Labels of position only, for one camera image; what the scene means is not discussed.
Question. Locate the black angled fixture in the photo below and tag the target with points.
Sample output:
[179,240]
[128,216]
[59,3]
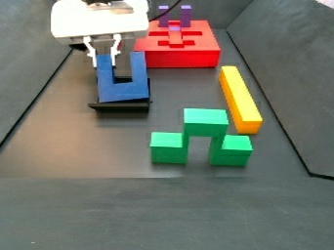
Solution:
[119,106]

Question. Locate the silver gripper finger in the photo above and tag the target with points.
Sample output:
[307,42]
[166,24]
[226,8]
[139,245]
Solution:
[115,51]
[91,53]

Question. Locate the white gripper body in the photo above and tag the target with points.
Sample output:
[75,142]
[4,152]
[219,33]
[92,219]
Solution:
[78,19]

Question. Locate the yellow long bar block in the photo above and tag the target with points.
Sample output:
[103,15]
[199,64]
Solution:
[246,115]

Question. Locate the green stepped block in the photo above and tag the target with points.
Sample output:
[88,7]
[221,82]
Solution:
[229,150]

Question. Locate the blue U-shaped block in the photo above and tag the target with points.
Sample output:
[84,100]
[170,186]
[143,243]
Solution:
[104,69]

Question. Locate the red slotted base block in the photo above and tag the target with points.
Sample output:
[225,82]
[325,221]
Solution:
[178,47]

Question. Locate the purple U-shaped block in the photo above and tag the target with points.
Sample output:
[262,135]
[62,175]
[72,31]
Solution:
[167,21]

